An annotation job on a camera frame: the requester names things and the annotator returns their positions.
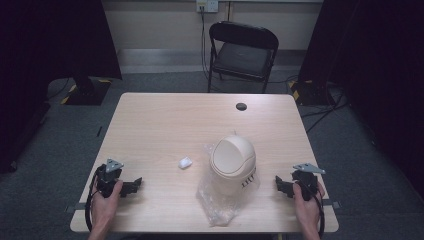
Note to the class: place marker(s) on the black stand base striped tape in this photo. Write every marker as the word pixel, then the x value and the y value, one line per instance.
pixel 87 91
pixel 308 95

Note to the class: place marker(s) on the person's left hand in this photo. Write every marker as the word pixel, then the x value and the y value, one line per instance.
pixel 103 210

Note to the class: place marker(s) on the beige swing-lid trash can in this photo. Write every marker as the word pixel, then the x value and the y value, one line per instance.
pixel 231 163

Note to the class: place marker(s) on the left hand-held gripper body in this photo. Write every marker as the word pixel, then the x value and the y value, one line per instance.
pixel 108 180

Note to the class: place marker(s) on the small black floor object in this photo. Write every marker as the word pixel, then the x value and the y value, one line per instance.
pixel 99 131

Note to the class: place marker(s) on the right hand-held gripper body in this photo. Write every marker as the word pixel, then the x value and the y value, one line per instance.
pixel 307 182

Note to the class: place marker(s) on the white wall socket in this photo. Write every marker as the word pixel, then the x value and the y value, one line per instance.
pixel 207 5

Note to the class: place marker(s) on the black folding chair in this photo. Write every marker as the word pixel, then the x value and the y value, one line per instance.
pixel 241 56

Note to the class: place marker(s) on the white paper ball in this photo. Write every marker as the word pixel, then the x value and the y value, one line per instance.
pixel 185 162

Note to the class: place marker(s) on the grey metal table bracket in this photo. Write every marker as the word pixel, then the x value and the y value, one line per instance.
pixel 331 204
pixel 75 207

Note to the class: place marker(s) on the clear plastic bag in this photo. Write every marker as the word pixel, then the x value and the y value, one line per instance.
pixel 216 206

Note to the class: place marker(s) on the black curtain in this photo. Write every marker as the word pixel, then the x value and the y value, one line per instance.
pixel 376 66
pixel 50 50

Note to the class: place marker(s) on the person's right hand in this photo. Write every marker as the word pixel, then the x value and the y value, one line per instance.
pixel 308 211

